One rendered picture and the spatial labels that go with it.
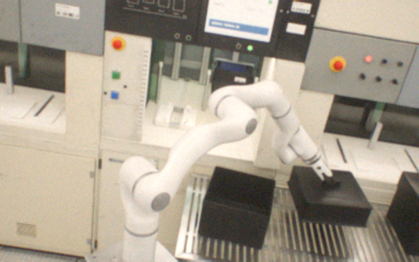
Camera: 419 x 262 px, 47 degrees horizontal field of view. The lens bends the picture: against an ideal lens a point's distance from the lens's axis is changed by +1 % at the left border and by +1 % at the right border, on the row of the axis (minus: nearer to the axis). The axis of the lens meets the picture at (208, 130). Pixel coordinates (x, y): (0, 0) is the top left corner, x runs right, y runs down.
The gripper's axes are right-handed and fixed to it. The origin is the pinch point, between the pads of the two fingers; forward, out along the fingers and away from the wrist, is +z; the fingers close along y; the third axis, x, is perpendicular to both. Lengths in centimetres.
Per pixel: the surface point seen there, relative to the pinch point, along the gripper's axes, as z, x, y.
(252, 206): -7.1, 35.8, 3.4
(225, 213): -28, 39, -19
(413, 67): -15, -55, 19
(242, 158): -16.5, 31.1, 28.5
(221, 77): -37, 24, 81
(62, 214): -42, 130, 38
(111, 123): -68, 72, 36
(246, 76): -30, 12, 79
